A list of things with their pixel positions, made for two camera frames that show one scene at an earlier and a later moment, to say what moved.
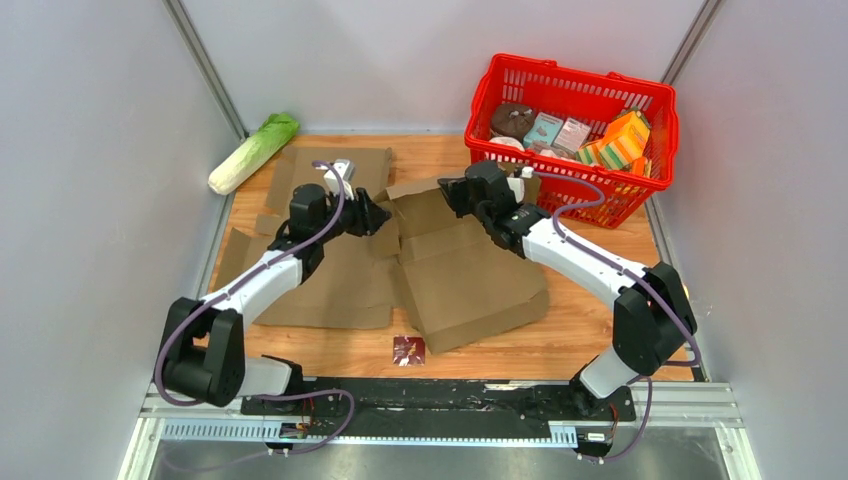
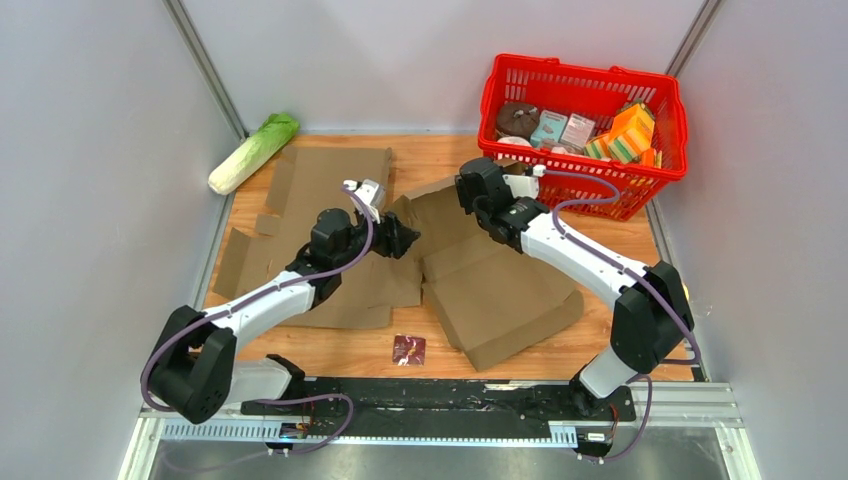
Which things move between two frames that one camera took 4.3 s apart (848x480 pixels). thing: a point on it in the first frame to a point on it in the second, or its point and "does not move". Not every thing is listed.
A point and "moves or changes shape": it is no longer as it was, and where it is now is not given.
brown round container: x=512 y=119 does not move
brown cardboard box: x=459 y=279 moves or changes shape
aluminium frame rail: x=695 y=405 does not move
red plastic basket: x=598 y=145 does not move
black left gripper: x=367 y=216 to x=394 y=238
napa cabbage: x=277 y=132 does not move
